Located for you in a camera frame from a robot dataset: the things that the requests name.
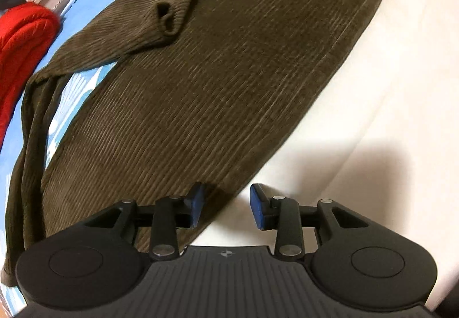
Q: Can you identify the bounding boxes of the dark brown corduroy pants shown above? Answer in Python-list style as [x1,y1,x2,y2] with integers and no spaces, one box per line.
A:
[1,0,382,286]

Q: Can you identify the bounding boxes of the red folded blanket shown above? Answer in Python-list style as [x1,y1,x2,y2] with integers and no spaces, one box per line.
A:
[0,2,61,138]

